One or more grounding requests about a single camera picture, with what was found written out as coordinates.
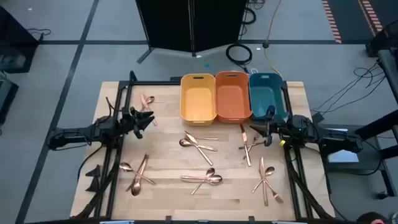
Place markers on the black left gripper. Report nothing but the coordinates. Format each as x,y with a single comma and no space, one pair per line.
129,121

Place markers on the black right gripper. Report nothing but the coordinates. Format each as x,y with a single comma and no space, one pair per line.
280,127

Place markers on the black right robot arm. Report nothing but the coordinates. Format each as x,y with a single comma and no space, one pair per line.
339,143

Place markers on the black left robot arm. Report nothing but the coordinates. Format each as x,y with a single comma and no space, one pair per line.
71,137

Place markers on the teal plastic bin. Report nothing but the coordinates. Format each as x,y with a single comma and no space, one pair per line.
264,93

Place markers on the orange plastic bin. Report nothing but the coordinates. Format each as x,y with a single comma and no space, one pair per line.
233,96

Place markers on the yellow plastic bin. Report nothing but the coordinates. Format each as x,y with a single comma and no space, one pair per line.
197,99

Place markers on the white sheet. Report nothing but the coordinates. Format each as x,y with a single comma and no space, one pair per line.
343,156

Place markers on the black folding partition screen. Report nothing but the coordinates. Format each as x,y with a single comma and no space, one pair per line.
168,25

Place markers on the black side table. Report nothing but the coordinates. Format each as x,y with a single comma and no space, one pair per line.
390,74

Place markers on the dark equipment box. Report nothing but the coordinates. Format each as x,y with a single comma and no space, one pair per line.
7,99

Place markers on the person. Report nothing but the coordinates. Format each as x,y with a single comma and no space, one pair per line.
368,219

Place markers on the black equipment case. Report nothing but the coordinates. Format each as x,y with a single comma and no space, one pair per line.
384,39

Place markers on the black cabinet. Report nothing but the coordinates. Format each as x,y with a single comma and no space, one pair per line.
15,37

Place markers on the black metal table frame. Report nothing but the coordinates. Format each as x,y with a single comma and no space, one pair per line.
149,83

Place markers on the black triangular bracket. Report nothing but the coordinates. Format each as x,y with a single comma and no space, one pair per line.
94,186
95,172

